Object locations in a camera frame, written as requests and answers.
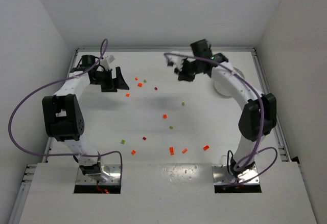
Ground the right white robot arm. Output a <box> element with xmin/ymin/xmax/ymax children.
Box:
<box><xmin>165</xmin><ymin>39</ymin><xmax>276</xmax><ymax>177</ymax></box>

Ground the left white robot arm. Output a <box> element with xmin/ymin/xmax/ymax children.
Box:
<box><xmin>42</xmin><ymin>55</ymin><xmax>129</xmax><ymax>183</ymax></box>

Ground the white divided bowl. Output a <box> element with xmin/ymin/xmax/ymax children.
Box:
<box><xmin>214</xmin><ymin>68</ymin><xmax>245</xmax><ymax>98</ymax></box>

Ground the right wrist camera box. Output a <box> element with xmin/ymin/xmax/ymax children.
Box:
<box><xmin>165</xmin><ymin>54</ymin><xmax>184</xmax><ymax>72</ymax></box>

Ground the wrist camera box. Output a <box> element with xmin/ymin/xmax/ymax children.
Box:
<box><xmin>100</xmin><ymin>55</ymin><xmax>115</xmax><ymax>69</ymax></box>
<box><xmin>165</xmin><ymin>54</ymin><xmax>184</xmax><ymax>72</ymax></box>

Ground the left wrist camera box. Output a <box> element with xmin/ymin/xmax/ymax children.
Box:
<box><xmin>100</xmin><ymin>55</ymin><xmax>115</xmax><ymax>69</ymax></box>

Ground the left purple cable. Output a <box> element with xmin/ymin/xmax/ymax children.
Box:
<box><xmin>8</xmin><ymin>38</ymin><xmax>123</xmax><ymax>176</ymax></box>

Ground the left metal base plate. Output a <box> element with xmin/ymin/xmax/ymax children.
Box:
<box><xmin>76</xmin><ymin>164</ymin><xmax>121</xmax><ymax>186</ymax></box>

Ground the metal base plate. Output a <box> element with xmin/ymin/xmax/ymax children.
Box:
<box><xmin>212</xmin><ymin>164</ymin><xmax>261</xmax><ymax>186</ymax></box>
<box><xmin>76</xmin><ymin>164</ymin><xmax>121</xmax><ymax>186</ymax></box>

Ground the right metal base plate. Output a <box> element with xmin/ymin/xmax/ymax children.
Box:
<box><xmin>212</xmin><ymin>164</ymin><xmax>261</xmax><ymax>186</ymax></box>

